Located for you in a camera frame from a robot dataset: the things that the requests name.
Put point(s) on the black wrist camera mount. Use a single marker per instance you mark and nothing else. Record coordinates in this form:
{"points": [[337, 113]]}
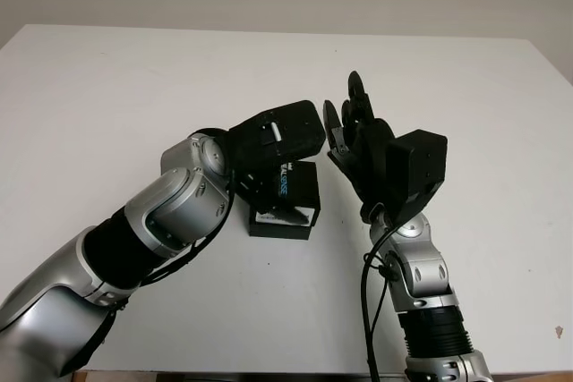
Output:
{"points": [[291, 131], [416, 167]]}

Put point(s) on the black RealSense box lid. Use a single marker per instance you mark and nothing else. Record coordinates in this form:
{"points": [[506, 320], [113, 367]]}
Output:
{"points": [[300, 185]]}

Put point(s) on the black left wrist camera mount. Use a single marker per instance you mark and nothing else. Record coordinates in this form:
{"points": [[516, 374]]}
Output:
{"points": [[291, 131]]}

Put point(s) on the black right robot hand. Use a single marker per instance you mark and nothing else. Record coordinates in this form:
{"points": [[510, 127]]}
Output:
{"points": [[367, 163]]}

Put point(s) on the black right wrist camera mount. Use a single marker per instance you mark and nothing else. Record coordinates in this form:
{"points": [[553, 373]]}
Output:
{"points": [[416, 167]]}

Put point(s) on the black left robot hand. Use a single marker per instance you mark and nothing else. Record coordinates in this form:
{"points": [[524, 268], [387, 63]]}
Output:
{"points": [[253, 189]]}

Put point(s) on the black camera box base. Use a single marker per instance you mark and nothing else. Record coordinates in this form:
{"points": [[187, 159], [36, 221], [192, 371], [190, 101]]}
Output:
{"points": [[279, 232]]}

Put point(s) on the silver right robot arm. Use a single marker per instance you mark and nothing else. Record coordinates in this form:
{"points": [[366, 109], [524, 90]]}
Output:
{"points": [[425, 274]]}

